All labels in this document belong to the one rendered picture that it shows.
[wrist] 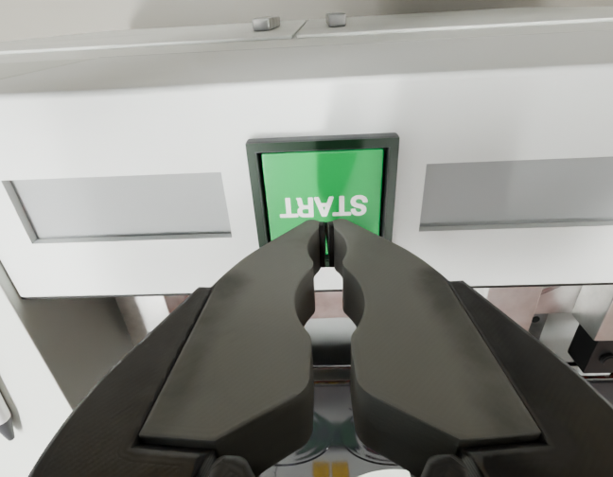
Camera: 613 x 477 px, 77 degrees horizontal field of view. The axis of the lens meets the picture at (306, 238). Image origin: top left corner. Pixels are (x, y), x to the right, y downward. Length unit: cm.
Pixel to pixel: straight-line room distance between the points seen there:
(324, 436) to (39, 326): 25
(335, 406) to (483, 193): 23
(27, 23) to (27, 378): 113
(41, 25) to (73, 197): 113
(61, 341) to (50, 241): 8
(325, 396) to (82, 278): 21
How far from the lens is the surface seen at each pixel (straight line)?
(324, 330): 39
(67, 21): 127
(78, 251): 20
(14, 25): 135
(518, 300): 28
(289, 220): 16
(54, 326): 26
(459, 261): 18
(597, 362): 36
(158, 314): 28
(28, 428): 31
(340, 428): 37
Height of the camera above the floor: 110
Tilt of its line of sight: 59 degrees down
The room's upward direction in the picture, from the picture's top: 177 degrees counter-clockwise
